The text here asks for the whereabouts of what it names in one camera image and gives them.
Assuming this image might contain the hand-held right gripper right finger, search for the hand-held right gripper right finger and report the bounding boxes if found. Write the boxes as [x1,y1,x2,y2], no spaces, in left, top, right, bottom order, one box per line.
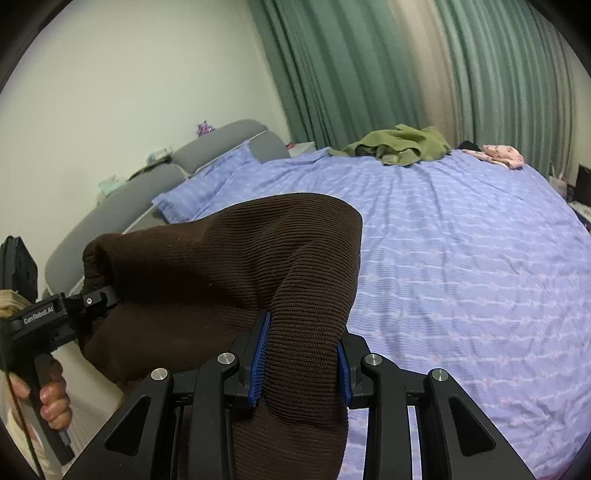
[336,332,539,480]

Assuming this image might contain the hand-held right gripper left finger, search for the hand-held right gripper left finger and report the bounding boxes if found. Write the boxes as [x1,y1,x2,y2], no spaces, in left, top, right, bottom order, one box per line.
[62,310,271,480]

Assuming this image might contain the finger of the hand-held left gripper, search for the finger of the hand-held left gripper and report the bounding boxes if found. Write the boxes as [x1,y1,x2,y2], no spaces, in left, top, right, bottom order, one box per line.
[78,285,123,319]

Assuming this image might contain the brown knit pants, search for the brown knit pants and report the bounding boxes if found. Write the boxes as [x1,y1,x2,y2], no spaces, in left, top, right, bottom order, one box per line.
[78,193,365,480]

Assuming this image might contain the person's left hand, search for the person's left hand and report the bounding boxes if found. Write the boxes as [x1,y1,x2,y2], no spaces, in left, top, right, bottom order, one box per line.
[9,359,73,431]

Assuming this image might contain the beige ribbed cloth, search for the beige ribbed cloth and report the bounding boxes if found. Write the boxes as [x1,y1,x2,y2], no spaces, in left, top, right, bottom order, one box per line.
[0,289,25,320]

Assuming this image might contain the pale teal cloth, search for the pale teal cloth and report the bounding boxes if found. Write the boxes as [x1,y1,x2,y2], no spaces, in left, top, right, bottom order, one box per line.
[96,175,127,201]

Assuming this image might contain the grey padded headboard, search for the grey padded headboard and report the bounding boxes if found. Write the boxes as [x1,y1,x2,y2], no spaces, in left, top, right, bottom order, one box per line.
[44,119,291,298]

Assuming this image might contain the purple pillow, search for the purple pillow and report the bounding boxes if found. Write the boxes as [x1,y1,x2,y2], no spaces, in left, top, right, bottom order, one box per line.
[151,145,262,224]

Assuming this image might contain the bed with purple floral sheet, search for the bed with purple floral sheet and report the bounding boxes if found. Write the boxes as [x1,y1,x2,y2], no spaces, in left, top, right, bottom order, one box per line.
[69,147,591,480]

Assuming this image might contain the olive green garment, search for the olive green garment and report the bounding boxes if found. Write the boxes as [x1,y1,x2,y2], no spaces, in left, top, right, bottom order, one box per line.
[342,124,453,167]

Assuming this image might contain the pink floral garment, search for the pink floral garment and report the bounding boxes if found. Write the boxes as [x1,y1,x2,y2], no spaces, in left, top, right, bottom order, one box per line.
[462,144,526,171]

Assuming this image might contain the green pleated curtain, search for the green pleated curtain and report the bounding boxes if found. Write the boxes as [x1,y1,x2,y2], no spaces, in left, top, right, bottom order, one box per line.
[434,0,591,178]
[247,0,419,151]

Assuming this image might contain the beige curtain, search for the beige curtain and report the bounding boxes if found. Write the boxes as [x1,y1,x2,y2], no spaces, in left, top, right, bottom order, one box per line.
[392,0,469,148]

